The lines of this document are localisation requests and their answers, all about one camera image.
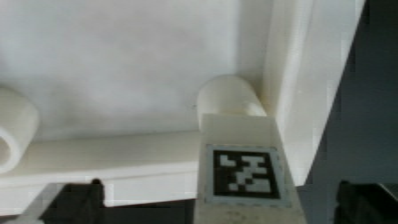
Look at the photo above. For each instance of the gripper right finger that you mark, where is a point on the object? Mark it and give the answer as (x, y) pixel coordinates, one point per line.
(367, 203)

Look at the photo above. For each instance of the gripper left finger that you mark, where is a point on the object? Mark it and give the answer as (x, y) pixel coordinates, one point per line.
(78, 205)

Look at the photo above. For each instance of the white table leg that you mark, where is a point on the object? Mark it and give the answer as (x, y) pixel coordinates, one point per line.
(246, 190)

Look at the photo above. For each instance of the white square table top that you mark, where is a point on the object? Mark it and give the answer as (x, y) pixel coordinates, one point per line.
(122, 66)

